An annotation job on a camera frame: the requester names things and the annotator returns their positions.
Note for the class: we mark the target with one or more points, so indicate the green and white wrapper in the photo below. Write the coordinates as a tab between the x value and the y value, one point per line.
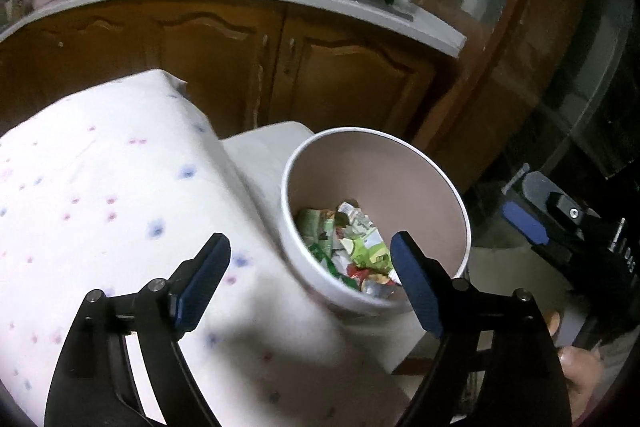
367	243

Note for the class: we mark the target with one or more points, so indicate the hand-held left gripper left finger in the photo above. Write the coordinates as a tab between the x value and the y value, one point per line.
200	282

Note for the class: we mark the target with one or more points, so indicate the tall brown wooden cabinet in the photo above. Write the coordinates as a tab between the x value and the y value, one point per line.
500	57

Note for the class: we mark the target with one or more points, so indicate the white round waste bin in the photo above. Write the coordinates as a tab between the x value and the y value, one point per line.
375	172

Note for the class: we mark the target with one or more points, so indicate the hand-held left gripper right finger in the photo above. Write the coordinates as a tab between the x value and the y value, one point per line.
415	287

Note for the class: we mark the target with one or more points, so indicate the red wrapper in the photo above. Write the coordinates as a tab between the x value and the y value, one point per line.
367	275

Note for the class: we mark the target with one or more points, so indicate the green snack wrapper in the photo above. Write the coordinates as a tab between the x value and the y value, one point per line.
314	227

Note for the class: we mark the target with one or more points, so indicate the white floral tablecloth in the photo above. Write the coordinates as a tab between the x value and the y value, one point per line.
100	157

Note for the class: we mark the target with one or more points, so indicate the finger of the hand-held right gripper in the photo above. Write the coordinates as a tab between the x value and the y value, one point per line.
539	189
525	223

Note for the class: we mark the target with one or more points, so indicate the person's right hand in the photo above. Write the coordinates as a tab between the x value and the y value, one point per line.
580	374

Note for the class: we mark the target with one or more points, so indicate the brown wooden base cabinets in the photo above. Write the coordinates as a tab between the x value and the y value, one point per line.
210	57

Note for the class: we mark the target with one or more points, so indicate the silver wrapper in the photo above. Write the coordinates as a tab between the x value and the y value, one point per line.
380	291

